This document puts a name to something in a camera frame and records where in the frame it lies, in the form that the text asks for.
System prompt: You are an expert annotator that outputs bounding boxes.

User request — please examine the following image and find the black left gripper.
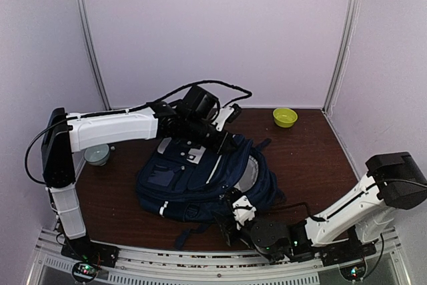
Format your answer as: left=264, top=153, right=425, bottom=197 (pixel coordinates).
left=183, top=115, right=238, bottom=156

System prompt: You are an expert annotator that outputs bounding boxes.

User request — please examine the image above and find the navy blue student backpack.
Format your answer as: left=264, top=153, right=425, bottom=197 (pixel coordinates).
left=136, top=135, right=286, bottom=250

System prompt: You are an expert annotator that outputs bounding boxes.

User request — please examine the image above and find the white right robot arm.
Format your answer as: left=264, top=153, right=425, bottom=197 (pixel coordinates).
left=213, top=152, right=426, bottom=266

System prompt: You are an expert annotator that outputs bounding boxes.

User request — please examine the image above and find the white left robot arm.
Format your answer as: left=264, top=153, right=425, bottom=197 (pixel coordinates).
left=24, top=80, right=252, bottom=266

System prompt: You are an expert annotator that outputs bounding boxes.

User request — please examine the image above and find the lime green plastic bowl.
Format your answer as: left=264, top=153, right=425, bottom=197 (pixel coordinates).
left=273, top=108, right=298, bottom=128

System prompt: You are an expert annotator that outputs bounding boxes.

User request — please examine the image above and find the pale green ceramic bowl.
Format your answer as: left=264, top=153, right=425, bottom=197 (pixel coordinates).
left=83, top=144, right=110, bottom=166

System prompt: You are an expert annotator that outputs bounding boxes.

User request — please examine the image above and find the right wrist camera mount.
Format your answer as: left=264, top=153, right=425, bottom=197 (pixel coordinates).
left=232, top=196, right=257, bottom=230

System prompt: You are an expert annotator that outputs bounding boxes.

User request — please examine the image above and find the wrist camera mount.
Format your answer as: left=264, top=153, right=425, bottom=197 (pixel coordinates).
left=232, top=196, right=257, bottom=230
left=211, top=103, right=242, bottom=131

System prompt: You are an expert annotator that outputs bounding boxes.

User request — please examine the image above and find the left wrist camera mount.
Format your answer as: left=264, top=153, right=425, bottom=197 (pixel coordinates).
left=211, top=103, right=242, bottom=131

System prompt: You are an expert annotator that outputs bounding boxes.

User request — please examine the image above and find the left aluminium corner post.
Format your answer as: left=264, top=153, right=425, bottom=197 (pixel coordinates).
left=76, top=0, right=111, bottom=110

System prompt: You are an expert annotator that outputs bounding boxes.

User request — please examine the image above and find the aluminium corner post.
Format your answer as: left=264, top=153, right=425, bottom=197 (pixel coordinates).
left=76, top=0, right=111, bottom=110
left=322, top=0, right=360, bottom=115

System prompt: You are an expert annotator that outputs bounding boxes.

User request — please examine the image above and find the right aluminium corner post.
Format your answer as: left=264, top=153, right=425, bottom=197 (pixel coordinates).
left=322, top=0, right=360, bottom=115

